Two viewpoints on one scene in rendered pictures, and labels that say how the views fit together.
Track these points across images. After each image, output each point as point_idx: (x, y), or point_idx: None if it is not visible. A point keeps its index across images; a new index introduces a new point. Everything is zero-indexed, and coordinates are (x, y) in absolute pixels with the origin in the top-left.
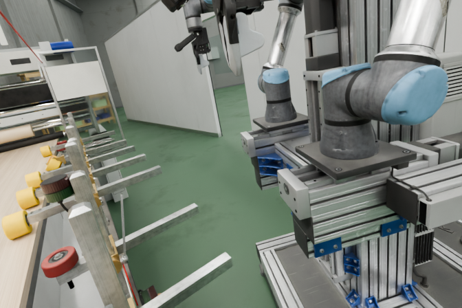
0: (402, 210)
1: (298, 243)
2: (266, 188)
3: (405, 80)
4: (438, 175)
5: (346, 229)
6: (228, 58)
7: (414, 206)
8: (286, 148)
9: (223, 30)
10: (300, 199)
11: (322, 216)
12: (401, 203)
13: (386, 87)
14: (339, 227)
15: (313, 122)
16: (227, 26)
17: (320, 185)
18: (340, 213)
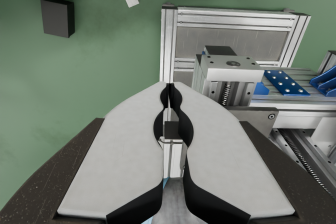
0: (175, 124)
1: (223, 46)
2: (325, 56)
3: (146, 221)
4: (175, 163)
5: (192, 84)
6: (180, 98)
7: (166, 130)
8: (334, 110)
9: (187, 167)
10: (205, 67)
11: (198, 74)
12: (177, 128)
13: (162, 209)
14: (193, 81)
15: (321, 162)
16: (52, 159)
17: (208, 93)
18: (195, 89)
